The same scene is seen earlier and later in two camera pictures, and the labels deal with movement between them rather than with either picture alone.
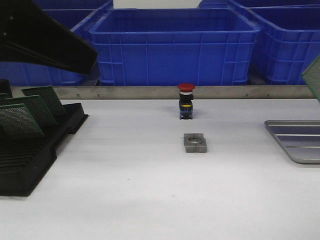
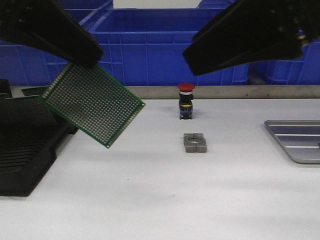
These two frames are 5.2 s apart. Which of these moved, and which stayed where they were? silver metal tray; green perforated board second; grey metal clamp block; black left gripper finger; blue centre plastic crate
Moved: black left gripper finger
Stayed: blue centre plastic crate; grey metal clamp block; green perforated board second; silver metal tray
